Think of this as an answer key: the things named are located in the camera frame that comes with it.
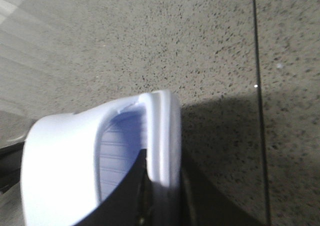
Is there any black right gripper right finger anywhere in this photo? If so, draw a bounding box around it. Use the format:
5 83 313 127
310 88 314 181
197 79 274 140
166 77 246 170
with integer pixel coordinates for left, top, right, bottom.
80 149 267 225

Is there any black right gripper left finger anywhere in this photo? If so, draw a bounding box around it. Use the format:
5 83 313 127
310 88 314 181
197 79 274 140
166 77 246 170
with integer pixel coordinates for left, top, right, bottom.
0 142 25 194

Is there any light blue slipper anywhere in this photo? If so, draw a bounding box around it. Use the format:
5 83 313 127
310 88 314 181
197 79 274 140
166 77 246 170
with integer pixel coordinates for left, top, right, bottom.
20 90 182 225

